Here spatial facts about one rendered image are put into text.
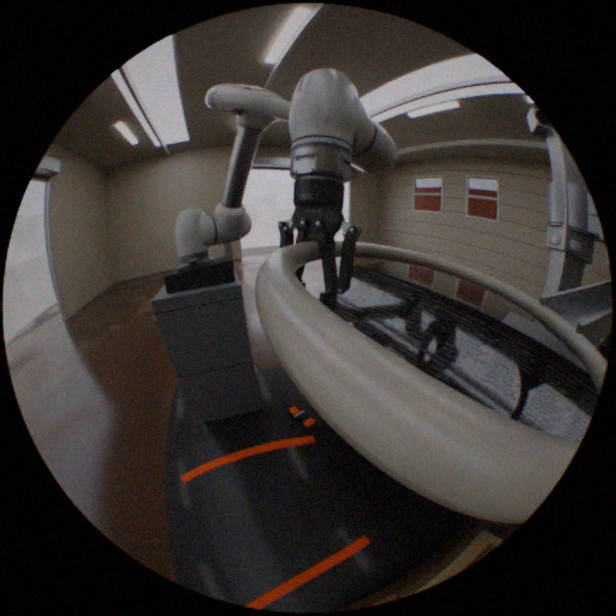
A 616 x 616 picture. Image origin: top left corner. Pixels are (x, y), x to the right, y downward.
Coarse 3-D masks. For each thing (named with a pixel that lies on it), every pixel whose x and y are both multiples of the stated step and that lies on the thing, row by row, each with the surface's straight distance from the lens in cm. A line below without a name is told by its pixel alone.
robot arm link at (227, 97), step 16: (224, 96) 69; (240, 96) 62; (256, 96) 60; (272, 96) 59; (272, 112) 57; (288, 112) 55; (384, 144) 41; (352, 160) 40; (368, 160) 40; (384, 160) 43
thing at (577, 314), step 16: (576, 288) 57; (592, 288) 64; (608, 288) 76; (544, 304) 46; (560, 304) 51; (576, 304) 58; (592, 304) 66; (608, 304) 71; (576, 320) 52; (592, 320) 43; (608, 320) 51; (592, 336) 46
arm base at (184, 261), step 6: (204, 252) 95; (180, 258) 98; (186, 258) 94; (192, 258) 93; (198, 258) 93; (204, 258) 95; (210, 258) 96; (180, 264) 98; (186, 264) 94; (192, 264) 93; (198, 264) 93; (204, 264) 93; (180, 270) 93
